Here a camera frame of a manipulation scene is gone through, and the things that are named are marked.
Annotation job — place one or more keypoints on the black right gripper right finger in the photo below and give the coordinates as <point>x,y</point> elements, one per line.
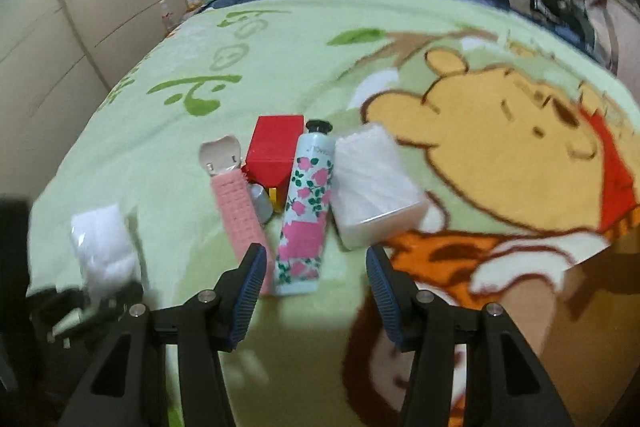
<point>420,322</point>

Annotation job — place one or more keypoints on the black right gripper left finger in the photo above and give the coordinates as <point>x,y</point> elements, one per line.
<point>214,320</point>

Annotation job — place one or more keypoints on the pink hair roller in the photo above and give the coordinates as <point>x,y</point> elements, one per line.
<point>221,160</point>

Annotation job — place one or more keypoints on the floral hand cream tube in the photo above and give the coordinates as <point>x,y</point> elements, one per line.
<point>306,211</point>

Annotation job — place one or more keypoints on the white cotton pads plastic bag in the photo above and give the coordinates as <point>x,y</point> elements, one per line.
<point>105,251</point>

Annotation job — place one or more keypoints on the red toy box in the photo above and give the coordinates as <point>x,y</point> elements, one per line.
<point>270,155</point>

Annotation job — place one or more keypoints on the small silver round tin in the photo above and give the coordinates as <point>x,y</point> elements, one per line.
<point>262,204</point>

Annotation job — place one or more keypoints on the brown cardboard box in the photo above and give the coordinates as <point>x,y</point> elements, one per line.
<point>592,350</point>

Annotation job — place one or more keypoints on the green cartoon fleece blanket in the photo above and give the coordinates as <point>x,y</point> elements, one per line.
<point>527,151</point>

